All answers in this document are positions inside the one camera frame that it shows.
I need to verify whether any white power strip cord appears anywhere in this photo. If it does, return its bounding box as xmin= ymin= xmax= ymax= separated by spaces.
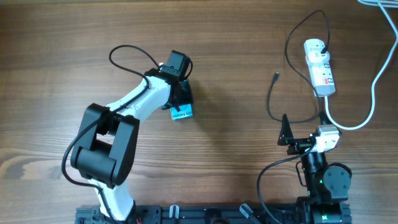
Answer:
xmin=323 ymin=0 xmax=398 ymax=131

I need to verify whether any white USB charger plug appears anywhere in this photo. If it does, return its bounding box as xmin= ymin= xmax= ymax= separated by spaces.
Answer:
xmin=303 ymin=39 xmax=330 ymax=67

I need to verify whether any white power strip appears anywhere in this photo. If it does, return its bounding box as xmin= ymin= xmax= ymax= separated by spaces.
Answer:
xmin=308 ymin=60 xmax=336 ymax=97

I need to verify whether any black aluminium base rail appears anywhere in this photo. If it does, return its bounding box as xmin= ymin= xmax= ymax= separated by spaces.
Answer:
xmin=75 ymin=203 xmax=353 ymax=224

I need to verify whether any black USB charging cable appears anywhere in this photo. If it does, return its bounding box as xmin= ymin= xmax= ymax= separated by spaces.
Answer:
xmin=267 ymin=9 xmax=331 ymax=124

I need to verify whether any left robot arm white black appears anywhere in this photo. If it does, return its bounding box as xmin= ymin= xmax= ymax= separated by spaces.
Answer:
xmin=64 ymin=68 xmax=193 ymax=223

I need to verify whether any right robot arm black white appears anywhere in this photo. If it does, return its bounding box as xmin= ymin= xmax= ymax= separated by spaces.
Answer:
xmin=277 ymin=114 xmax=353 ymax=224

